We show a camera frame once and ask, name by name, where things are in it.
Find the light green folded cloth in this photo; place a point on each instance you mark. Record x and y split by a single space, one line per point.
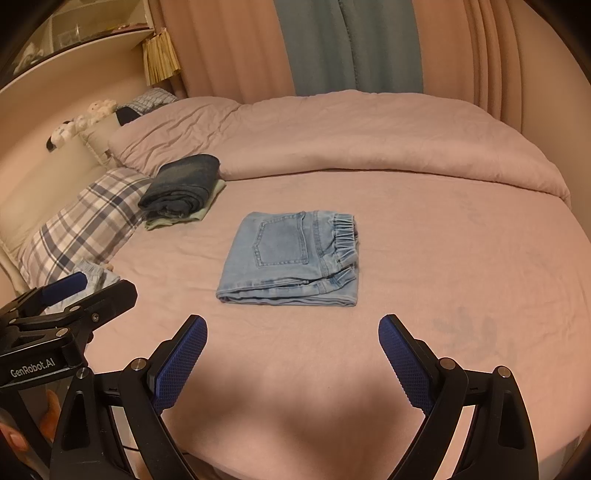
161 225

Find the bed with pink sheet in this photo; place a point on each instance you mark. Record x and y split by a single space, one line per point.
323 360

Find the white wall shelf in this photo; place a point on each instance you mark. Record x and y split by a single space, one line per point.
92 39

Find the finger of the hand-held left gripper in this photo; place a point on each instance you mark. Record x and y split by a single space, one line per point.
106 300
64 282

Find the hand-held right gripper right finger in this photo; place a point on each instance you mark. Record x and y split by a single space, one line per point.
401 360

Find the blue curtain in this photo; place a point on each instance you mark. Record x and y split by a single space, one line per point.
318 46

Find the person's left hand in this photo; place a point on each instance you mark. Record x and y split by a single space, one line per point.
51 410

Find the light blue striped cloth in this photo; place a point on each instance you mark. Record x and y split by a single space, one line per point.
99 274

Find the small plaid pillow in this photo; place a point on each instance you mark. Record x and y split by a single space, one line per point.
152 98

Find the large plaid pillow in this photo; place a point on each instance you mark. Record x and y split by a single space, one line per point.
83 217

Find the dark blue folded jeans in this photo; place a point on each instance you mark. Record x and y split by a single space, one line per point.
184 184

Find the cream bed headboard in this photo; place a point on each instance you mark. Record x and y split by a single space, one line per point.
27 184

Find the cream cushion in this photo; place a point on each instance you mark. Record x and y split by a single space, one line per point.
94 138

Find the light blue denim pants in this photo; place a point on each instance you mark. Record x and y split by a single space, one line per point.
281 249

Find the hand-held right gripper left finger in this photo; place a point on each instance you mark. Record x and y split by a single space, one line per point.
182 360

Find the yellow fringed hanging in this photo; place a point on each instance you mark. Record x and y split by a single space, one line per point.
160 57

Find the pink duvet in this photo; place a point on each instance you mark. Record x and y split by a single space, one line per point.
369 134

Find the pink curtain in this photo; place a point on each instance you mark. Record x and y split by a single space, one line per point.
221 46
461 55

